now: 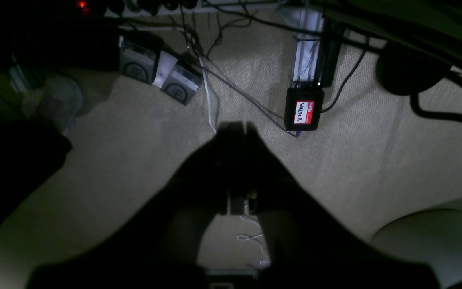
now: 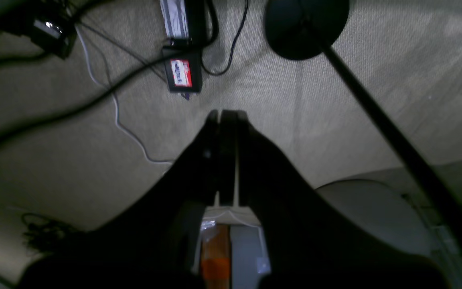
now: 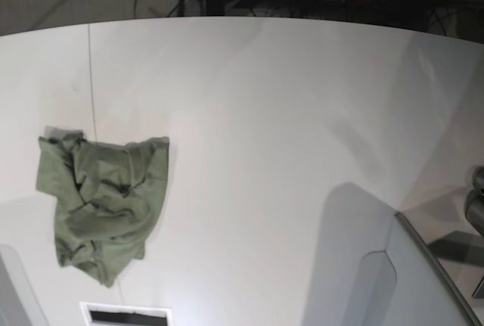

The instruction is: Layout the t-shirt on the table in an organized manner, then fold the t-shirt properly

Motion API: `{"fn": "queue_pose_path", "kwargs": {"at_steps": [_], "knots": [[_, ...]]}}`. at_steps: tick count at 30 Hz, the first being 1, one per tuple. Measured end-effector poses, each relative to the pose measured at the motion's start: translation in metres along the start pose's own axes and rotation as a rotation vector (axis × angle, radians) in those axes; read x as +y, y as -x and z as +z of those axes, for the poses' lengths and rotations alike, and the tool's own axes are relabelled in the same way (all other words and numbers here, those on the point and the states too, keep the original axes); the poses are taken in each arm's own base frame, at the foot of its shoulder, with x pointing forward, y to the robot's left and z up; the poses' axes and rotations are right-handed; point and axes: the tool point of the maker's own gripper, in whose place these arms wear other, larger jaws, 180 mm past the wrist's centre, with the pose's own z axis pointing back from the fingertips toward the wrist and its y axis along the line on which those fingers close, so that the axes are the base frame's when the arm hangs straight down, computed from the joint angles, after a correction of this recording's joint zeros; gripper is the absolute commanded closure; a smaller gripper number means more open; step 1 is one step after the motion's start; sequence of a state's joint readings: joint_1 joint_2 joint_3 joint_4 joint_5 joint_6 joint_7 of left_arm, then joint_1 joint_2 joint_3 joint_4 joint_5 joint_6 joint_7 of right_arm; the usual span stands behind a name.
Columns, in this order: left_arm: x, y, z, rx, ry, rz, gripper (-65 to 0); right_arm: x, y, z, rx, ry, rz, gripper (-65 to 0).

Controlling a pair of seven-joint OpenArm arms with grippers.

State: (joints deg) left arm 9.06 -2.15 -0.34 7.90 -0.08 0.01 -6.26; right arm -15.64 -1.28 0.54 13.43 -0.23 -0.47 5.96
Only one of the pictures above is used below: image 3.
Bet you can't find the green t-shirt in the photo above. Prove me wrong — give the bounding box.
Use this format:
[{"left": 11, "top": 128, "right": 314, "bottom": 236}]
[{"left": 36, "top": 132, "right": 169, "bottom": 287}]

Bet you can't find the grey metal cylinder stand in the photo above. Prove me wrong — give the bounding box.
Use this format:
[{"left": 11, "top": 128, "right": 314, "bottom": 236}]
[{"left": 464, "top": 166, "right": 484, "bottom": 236}]

